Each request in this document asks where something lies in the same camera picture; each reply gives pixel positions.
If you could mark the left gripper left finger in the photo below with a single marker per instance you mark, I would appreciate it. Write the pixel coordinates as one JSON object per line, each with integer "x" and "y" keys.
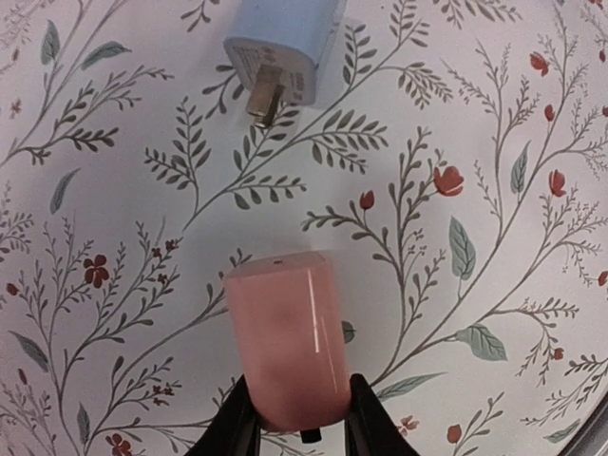
{"x": 234, "y": 431}

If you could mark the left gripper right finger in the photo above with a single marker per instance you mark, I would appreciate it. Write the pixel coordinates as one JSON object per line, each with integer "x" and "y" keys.
{"x": 369, "y": 430}

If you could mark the pink plug adapter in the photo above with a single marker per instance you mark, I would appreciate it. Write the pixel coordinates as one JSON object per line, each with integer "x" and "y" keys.
{"x": 288, "y": 328}

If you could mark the light blue plug adapter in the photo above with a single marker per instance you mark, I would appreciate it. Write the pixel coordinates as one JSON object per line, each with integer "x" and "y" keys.
{"x": 279, "y": 50}

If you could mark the floral tablecloth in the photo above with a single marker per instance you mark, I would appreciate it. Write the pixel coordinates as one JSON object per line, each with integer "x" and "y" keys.
{"x": 453, "y": 170}

